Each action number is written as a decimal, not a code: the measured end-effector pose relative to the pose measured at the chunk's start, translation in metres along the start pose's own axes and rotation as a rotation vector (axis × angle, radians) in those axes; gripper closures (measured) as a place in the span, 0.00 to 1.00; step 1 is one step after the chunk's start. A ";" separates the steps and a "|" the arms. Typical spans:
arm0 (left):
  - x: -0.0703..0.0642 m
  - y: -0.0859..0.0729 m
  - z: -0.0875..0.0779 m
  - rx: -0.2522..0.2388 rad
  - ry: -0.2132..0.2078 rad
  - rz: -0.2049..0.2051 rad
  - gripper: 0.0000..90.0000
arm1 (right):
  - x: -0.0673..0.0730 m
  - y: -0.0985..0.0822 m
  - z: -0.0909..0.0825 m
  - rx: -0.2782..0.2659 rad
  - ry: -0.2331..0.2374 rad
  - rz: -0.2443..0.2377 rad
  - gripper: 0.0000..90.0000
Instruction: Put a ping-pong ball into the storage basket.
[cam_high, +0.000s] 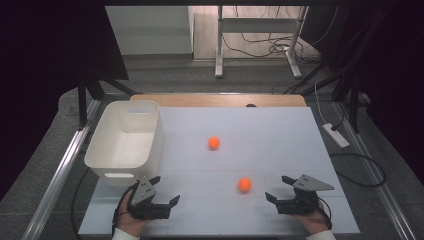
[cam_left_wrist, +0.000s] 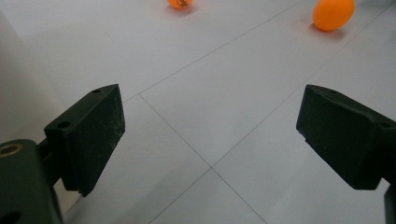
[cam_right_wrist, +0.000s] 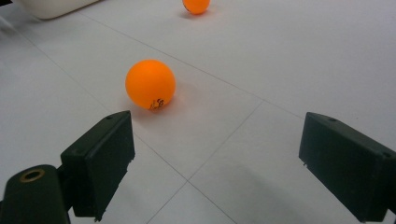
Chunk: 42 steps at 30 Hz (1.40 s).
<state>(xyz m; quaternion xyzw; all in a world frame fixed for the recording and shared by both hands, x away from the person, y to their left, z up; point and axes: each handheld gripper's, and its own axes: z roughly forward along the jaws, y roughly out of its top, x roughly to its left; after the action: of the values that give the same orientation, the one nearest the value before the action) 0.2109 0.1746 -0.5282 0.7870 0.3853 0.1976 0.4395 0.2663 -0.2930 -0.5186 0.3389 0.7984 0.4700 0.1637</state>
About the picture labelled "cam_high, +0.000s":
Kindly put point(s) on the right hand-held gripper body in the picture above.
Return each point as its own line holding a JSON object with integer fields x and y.
{"x": 300, "y": 204}

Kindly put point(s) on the orange ball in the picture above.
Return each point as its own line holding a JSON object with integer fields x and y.
{"x": 244, "y": 184}
{"x": 213, "y": 142}

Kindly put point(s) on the white metal desk frame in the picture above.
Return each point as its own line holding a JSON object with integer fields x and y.
{"x": 256, "y": 25}

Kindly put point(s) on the white plastic bin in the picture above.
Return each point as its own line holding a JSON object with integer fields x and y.
{"x": 125, "y": 150}

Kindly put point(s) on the white cabinet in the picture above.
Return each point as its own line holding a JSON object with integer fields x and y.
{"x": 150, "y": 30}

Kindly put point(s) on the person's left hand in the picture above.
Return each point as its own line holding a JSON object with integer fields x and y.
{"x": 128, "y": 225}

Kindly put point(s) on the aluminium floor rail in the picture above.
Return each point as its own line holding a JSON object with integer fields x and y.
{"x": 376, "y": 173}
{"x": 60, "y": 176}

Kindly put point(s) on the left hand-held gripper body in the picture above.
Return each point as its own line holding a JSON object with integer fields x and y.
{"x": 146, "y": 210}

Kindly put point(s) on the black tripod stand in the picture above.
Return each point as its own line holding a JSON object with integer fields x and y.
{"x": 354, "y": 106}
{"x": 82, "y": 106}

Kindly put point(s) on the person's right hand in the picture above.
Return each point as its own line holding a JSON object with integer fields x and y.
{"x": 313, "y": 222}

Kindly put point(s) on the dark curtain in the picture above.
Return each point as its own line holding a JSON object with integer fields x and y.
{"x": 393, "y": 66}
{"x": 50, "y": 66}

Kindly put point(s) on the white foam board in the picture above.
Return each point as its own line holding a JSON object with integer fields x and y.
{"x": 266, "y": 140}

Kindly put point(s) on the white power strip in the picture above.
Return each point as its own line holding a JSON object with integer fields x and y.
{"x": 336, "y": 135}

